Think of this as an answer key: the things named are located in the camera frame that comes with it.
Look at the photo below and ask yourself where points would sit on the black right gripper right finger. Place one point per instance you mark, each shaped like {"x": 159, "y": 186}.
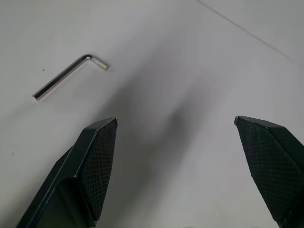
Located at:
{"x": 273, "y": 166}

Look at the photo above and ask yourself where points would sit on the silver hex key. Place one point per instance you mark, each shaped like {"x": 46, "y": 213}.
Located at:
{"x": 63, "y": 76}

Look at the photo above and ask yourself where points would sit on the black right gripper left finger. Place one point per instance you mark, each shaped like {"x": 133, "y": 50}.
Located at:
{"x": 83, "y": 171}

